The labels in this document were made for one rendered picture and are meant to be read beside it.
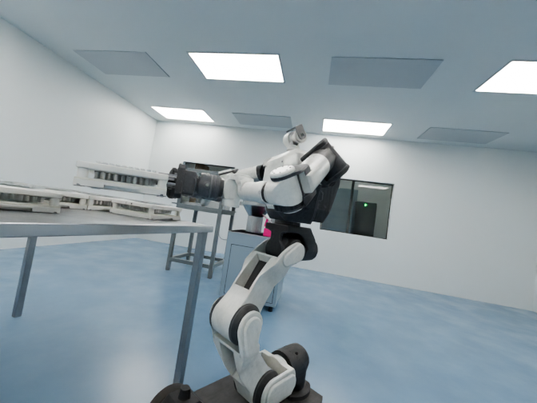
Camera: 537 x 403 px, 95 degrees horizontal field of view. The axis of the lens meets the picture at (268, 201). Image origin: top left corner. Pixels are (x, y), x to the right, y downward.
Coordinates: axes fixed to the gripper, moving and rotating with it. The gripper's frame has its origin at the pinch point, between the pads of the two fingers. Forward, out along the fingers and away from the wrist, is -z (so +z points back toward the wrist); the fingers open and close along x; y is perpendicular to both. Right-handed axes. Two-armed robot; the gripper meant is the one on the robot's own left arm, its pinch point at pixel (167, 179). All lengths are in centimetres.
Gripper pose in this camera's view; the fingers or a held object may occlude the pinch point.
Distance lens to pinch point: 92.9
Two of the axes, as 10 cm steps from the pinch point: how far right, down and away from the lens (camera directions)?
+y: -2.9, 0.1, 9.6
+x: -1.4, 9.9, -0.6
